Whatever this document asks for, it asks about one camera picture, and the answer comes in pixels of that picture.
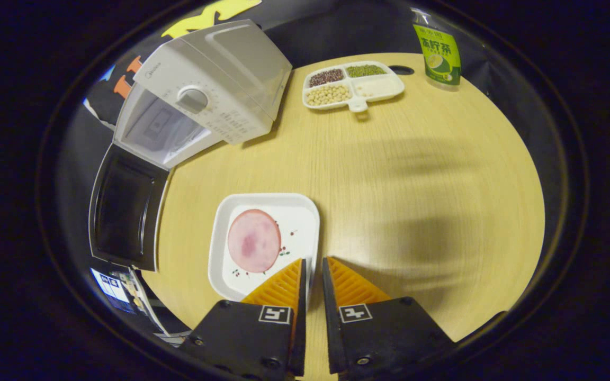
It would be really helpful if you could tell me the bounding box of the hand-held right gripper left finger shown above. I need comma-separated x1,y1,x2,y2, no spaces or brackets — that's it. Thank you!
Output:
181,258,307,381

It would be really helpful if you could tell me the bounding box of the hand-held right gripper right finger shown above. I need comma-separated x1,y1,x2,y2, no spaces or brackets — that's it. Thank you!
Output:
322,257,456,381

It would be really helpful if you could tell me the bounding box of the pink ham slice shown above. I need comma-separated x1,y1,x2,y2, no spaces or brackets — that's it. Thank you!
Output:
227,209,282,274

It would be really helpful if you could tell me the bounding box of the white square plate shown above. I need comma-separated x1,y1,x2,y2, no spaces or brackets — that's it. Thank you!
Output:
208,193,320,302

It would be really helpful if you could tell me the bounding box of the white microwave oven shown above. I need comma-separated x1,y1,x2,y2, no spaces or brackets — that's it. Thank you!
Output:
89,20,293,271

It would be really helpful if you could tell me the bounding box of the printed carton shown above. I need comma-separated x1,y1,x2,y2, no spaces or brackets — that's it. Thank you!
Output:
91,267,149,315

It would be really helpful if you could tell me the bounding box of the white divided bean tray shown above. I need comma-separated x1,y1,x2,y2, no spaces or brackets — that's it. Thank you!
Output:
302,61,406,113

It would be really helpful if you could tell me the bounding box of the green label drink bottle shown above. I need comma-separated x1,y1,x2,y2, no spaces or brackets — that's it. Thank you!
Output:
411,8,462,92

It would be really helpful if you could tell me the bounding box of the black backdrop cloth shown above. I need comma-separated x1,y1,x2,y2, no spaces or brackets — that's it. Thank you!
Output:
56,0,565,297

